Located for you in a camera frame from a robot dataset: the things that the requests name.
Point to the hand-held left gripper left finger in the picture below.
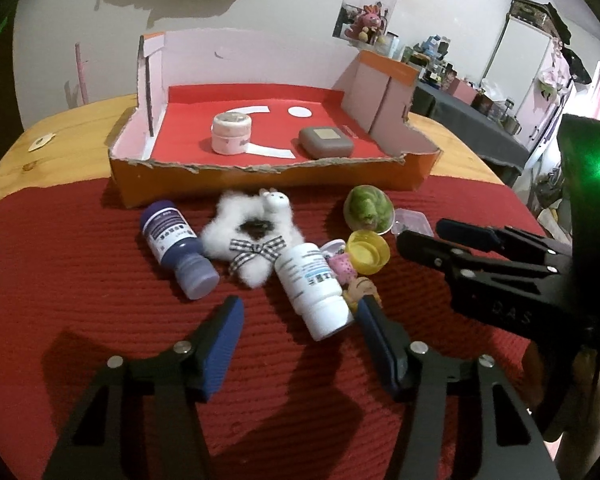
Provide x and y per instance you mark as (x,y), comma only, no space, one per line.
(224,350)

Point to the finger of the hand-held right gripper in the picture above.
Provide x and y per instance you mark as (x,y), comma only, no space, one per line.
(425,250)
(467,232)

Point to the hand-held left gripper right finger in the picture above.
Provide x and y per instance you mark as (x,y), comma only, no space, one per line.
(376,341)

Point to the clear plastic capsule half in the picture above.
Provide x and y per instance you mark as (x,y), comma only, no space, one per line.
(412,221)

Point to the small orange toy figure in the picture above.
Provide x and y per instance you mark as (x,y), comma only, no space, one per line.
(361,290)

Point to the yellow capsule half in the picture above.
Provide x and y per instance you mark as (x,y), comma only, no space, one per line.
(367,252)

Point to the white pill bottle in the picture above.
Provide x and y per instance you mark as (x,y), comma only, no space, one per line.
(312,290)

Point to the small pink toy figure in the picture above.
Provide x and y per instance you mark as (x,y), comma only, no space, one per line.
(342,266)

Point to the purple bottle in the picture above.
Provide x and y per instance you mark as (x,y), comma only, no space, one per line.
(177,247)

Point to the white fluffy scrunchie with bow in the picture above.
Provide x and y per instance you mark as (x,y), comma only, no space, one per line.
(230,232)

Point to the orange and pink cardboard box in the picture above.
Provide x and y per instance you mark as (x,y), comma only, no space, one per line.
(260,170)

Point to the green ball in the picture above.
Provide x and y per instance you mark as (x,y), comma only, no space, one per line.
(369,208)

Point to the dark cluttered table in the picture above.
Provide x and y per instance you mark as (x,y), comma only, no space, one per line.
(460,120)

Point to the red woven mat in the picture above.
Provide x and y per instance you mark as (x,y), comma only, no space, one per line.
(105,320)

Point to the grey rounded case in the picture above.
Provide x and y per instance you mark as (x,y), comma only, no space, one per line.
(326,142)

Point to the white wardrobe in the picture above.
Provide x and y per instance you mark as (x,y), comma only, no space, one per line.
(522,60)

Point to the white cream jar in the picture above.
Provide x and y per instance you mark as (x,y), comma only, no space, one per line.
(231,134)

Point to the pink plush rabbit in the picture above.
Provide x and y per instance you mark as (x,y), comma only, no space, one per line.
(369,21)

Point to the small beige sticker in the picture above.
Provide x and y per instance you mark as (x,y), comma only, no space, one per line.
(42,142)

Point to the pink stick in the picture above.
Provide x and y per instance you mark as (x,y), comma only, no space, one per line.
(82,75)

